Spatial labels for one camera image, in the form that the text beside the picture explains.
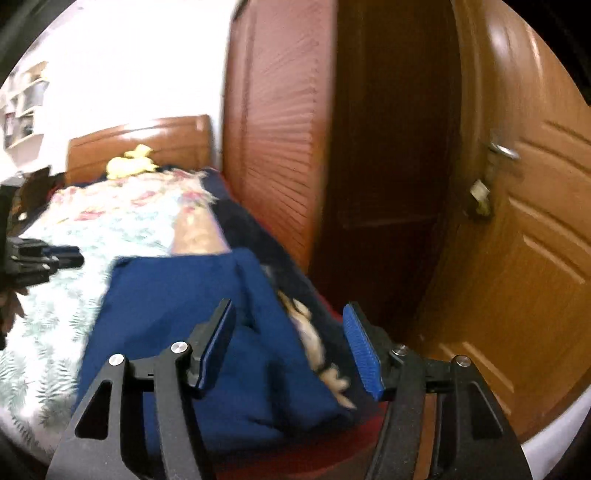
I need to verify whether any door lock with keys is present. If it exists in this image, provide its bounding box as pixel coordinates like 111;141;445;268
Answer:
468;180;495;217

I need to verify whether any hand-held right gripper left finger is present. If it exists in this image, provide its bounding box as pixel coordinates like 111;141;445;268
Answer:
51;298;237;480

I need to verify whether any yellow plush toy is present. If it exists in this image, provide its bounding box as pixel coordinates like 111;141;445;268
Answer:
105;144;160;180

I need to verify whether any white wall shelf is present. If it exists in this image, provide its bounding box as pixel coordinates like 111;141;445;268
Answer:
2;62;49;148

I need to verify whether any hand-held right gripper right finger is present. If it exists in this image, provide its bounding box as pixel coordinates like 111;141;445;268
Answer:
342;302;534;480

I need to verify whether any floral blanket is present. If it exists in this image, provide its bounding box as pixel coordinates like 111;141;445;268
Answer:
34;168;232;257

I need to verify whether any person's left hand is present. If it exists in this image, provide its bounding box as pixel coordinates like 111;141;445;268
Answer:
4;287;27;334

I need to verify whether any wooden louvred wardrobe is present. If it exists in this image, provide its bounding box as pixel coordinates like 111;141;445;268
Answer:
222;0;462;333

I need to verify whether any leaf print bed sheet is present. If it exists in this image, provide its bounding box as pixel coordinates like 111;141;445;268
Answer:
0;185;185;462

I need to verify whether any metal door handle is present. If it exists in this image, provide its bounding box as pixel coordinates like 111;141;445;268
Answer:
485;131;520;160

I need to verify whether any wooden door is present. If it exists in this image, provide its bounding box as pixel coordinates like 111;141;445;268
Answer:
406;0;591;444

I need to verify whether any navy blue suit jacket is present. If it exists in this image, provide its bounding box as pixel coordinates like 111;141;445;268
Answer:
74;248;356;448

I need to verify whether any dark blue quilt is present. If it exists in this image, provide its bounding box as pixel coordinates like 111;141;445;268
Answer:
203;168;365;411

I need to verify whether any dark wooden chair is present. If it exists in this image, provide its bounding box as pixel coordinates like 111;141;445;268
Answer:
18;167;65;217

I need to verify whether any wooden headboard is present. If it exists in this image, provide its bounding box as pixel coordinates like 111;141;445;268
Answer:
66;115;214;185

